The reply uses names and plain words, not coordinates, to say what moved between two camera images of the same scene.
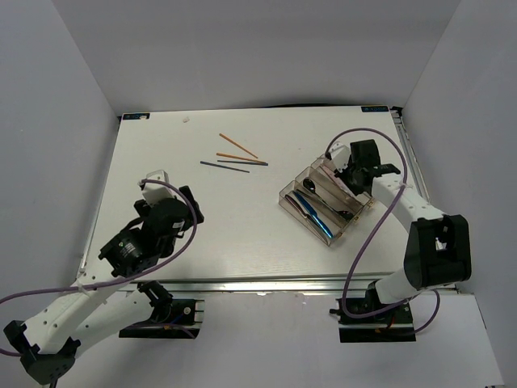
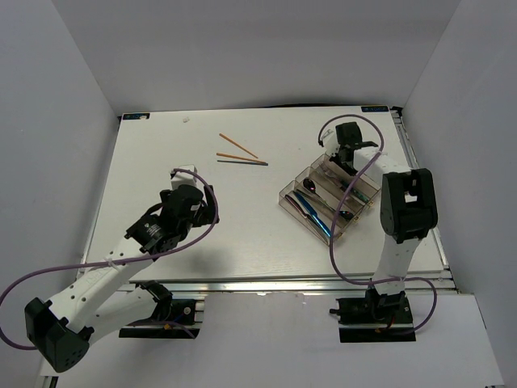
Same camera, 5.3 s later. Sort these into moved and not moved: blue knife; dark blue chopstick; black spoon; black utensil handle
Moved: dark blue chopstick
Not moved: black utensil handle; black spoon; blue knife
